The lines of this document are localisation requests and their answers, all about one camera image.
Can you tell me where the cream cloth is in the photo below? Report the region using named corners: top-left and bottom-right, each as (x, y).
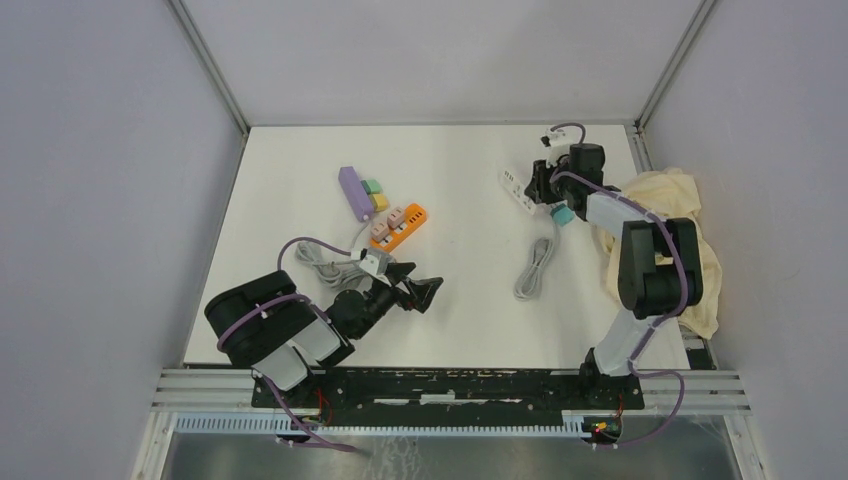
top-left (596, 167), bottom-right (723, 340)

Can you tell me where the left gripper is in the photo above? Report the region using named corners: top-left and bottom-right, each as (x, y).
top-left (353, 261), bottom-right (443, 339)

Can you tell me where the grey coiled cable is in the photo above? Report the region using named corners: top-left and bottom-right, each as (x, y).
top-left (294, 221), bottom-right (372, 293)

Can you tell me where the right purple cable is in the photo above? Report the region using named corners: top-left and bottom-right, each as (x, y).
top-left (549, 122), bottom-right (690, 449)

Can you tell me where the orange power strip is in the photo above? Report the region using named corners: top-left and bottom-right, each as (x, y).
top-left (370, 203), bottom-right (428, 253)

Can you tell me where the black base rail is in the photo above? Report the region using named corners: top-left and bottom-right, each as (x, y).
top-left (282, 367), bottom-right (645, 427)

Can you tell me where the yellow plug adapter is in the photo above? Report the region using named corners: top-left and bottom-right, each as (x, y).
top-left (369, 193), bottom-right (390, 213)

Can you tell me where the white power strip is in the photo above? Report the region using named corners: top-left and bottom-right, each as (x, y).
top-left (498, 169), bottom-right (537, 216)

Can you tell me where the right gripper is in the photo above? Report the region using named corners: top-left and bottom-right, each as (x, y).
top-left (526, 155), bottom-right (577, 205)

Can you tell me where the teal USB charger plug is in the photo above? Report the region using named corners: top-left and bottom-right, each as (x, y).
top-left (550, 204), bottom-right (575, 227)

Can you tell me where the green plug adapter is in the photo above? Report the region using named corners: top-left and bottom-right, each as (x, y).
top-left (361, 179), bottom-right (383, 195)

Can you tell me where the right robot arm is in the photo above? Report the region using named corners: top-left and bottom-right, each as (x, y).
top-left (525, 134), bottom-right (703, 408)

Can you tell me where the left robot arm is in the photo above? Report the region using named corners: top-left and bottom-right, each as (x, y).
top-left (203, 262), bottom-right (444, 407)

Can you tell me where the purple power strip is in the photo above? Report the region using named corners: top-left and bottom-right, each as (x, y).
top-left (337, 166), bottom-right (375, 222)

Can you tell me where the pink USB charger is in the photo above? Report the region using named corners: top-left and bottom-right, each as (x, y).
top-left (386, 207), bottom-right (406, 229)
top-left (370, 222), bottom-right (391, 243)

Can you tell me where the white strip coiled cable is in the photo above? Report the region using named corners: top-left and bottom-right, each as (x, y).
top-left (513, 211), bottom-right (563, 303)

